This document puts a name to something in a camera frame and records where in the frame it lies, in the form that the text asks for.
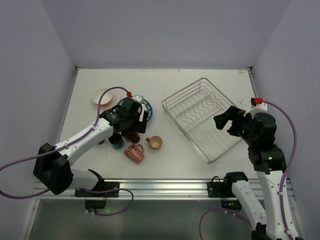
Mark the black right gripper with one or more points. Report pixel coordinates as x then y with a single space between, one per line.
233 120

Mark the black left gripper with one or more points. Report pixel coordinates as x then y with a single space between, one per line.
136 122

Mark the dark maroon mug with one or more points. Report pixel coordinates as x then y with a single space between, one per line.
132 136

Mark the dark blue mug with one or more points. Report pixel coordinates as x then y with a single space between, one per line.
116 141

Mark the green rimmed printed plate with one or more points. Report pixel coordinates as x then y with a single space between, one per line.
145 107

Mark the orange bowl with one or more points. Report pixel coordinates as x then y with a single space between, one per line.
100 97

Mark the black mug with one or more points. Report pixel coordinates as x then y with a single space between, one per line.
101 142

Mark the pink mug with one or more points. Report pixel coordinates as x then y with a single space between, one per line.
135 152

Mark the orange red mug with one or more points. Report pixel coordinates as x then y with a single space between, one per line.
155 142

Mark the light blue plate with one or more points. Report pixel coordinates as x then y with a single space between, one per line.
150 111

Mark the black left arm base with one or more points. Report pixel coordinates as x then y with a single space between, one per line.
98 199

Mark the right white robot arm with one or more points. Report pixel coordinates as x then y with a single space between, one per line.
273 219

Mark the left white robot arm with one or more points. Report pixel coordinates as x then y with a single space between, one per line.
53 166

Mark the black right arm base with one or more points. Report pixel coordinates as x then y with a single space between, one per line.
216 189

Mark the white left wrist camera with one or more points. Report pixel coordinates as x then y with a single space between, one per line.
138 98

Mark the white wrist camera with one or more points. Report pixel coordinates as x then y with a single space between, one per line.
138 98
257 106

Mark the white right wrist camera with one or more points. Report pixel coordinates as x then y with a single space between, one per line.
257 106

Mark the metal wire dish rack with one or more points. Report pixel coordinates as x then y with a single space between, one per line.
192 109

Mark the aluminium mounting rail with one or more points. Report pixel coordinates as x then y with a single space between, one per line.
158 189

